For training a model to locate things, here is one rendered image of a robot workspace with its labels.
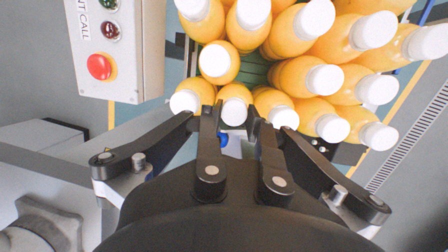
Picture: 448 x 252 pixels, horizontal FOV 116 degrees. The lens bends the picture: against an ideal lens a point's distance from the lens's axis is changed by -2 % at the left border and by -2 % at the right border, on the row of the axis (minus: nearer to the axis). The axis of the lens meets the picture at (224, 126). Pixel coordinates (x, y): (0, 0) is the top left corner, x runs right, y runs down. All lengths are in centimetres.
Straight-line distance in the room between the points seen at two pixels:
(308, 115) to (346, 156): 20
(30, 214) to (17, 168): 12
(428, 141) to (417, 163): 25
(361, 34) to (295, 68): 8
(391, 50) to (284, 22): 16
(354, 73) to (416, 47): 6
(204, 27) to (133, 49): 10
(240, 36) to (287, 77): 10
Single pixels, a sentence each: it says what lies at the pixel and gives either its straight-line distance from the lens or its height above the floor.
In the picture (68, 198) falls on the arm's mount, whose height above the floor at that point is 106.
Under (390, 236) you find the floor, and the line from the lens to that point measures 310.
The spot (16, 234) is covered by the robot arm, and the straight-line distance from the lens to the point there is 62.
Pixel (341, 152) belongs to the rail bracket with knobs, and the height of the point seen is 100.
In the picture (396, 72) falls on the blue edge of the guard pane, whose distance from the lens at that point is 52.
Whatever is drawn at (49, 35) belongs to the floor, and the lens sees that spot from 210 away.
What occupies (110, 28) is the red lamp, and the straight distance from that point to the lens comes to 27.
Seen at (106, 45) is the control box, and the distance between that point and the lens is 29.
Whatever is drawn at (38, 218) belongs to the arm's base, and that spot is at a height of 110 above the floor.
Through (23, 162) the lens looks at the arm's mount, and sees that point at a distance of 64.
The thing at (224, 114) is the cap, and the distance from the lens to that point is 21.
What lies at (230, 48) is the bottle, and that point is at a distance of 25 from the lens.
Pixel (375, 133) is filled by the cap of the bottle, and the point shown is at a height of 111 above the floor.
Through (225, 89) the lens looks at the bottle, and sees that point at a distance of 26.
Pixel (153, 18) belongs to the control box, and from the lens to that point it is 31.
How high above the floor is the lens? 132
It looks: 69 degrees down
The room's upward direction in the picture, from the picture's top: 170 degrees counter-clockwise
